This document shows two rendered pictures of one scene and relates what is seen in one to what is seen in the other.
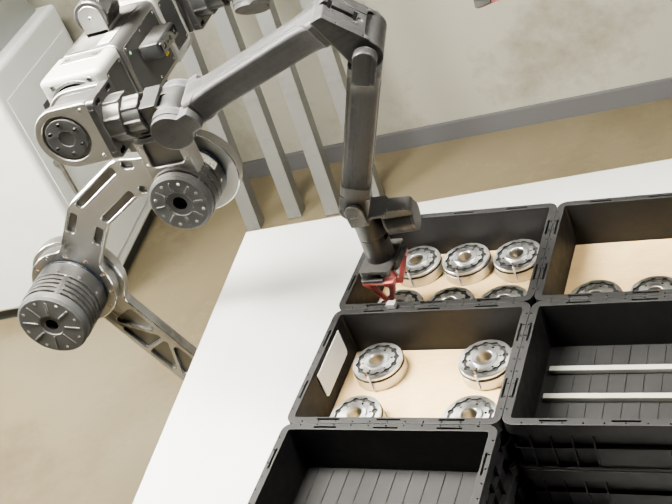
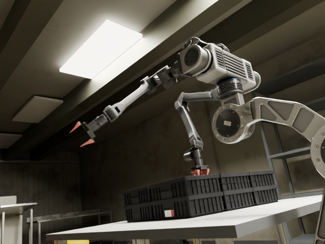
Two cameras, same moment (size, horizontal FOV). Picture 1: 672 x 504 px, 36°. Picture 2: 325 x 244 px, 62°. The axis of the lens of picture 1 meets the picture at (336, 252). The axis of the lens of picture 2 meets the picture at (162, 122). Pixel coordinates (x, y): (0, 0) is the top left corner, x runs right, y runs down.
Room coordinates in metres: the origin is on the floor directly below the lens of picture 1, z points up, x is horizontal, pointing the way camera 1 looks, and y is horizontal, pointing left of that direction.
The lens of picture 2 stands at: (3.45, 0.36, 0.79)
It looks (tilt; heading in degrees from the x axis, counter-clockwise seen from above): 17 degrees up; 201
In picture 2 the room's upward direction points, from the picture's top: 8 degrees counter-clockwise
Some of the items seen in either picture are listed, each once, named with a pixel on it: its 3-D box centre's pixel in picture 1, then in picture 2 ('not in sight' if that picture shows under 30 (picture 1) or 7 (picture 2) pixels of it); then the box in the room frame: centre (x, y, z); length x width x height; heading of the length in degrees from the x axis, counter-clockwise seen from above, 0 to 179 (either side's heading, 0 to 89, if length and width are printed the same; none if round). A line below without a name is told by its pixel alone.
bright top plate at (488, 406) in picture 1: (469, 417); not in sight; (1.34, -0.10, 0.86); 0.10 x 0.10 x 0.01
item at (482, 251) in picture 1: (465, 258); not in sight; (1.77, -0.24, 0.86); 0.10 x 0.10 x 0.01
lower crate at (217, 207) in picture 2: not in sight; (186, 206); (1.71, -0.20, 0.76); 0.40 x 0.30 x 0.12; 58
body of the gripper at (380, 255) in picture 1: (378, 248); (199, 163); (1.70, -0.08, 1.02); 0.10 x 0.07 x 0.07; 146
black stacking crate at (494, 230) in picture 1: (456, 279); (184, 189); (1.71, -0.20, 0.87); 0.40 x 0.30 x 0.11; 58
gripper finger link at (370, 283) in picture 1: (386, 281); (202, 174); (1.69, -0.07, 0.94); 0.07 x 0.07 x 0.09; 56
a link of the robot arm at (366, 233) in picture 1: (371, 223); (196, 154); (1.70, -0.08, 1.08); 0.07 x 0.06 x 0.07; 66
